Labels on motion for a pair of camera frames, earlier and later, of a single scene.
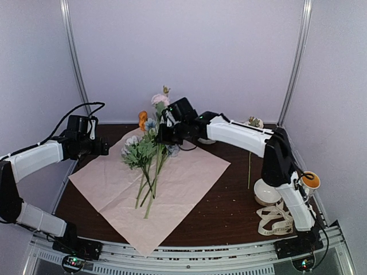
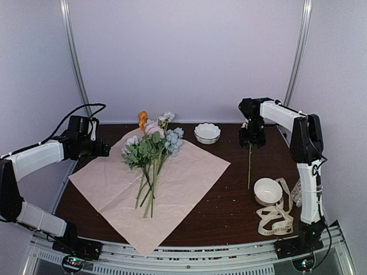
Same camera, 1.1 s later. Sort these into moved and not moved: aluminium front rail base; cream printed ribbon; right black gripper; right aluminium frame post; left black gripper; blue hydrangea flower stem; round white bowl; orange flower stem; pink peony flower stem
Moved: pink peony flower stem; right black gripper; blue hydrangea flower stem
Not moved: orange flower stem; left black gripper; aluminium front rail base; right aluminium frame post; cream printed ribbon; round white bowl
